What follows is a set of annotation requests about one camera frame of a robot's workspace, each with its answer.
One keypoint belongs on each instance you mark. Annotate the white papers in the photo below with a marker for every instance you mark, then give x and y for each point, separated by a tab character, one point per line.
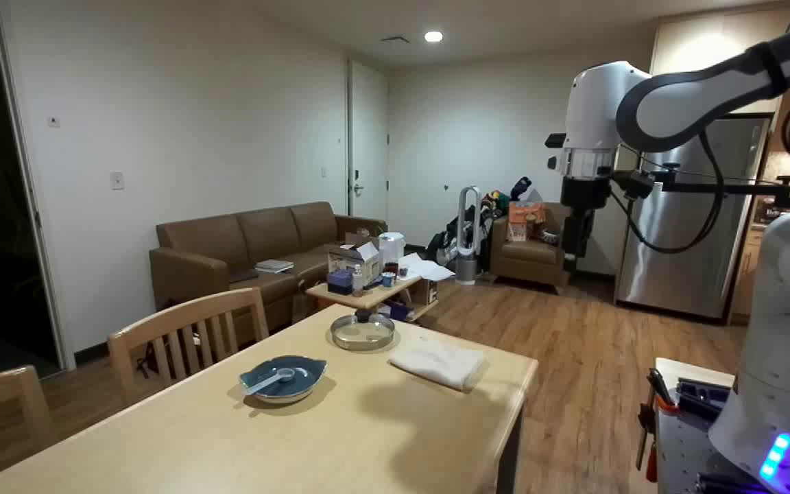
426	271

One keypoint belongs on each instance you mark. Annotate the brown sofa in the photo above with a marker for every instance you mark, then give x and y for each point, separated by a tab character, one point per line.
231	249

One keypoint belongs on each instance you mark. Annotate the black boom stand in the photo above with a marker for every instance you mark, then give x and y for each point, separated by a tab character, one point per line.
734	188

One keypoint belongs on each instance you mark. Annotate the round ceiling light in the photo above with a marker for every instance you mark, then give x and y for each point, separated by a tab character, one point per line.
435	37

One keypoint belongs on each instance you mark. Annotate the grey item on sofa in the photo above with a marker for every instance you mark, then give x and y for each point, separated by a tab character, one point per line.
276	268

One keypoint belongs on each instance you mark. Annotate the white light switch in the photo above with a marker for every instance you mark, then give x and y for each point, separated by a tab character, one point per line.
119	183

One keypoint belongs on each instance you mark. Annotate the black stereo camera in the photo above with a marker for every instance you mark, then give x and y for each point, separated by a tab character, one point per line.
556	140

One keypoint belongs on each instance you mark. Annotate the white spoon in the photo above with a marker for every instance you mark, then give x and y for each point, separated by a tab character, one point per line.
261	383

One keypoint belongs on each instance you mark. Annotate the white ribbed towel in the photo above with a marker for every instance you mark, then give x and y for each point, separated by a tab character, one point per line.
437	364

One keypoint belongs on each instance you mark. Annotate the wooden coffee table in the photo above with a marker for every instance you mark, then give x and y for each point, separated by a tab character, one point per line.
368	298

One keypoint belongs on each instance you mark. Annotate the stainless steel fridge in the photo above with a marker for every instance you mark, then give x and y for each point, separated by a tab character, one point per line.
686	276

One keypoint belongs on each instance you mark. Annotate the clear storage box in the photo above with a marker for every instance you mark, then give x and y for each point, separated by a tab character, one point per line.
354	271

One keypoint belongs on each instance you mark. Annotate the glass pot lid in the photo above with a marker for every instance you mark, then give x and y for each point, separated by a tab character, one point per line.
364	334

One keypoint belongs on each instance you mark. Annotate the light wooden wall cabinet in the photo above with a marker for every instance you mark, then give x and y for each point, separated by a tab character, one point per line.
699	42

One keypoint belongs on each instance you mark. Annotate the white door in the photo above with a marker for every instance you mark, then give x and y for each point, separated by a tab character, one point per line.
368	139

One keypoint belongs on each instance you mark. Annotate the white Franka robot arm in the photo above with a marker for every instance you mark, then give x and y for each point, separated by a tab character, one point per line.
781	367

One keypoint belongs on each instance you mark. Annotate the white jug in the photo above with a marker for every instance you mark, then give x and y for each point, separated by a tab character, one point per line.
390	249

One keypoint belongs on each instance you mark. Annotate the orange snack bag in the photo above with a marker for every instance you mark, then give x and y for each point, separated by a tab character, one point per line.
526	221

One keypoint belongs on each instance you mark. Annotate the brown armchair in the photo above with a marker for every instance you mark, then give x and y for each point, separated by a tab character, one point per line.
531	261

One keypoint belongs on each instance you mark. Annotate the blue ceramic bowl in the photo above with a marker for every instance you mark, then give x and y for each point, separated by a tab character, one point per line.
298	374

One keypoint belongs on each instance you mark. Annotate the wooden robot cart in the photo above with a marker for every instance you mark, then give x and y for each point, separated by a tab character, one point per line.
686	448

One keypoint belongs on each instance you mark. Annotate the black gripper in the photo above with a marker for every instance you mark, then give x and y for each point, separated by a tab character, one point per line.
585	206

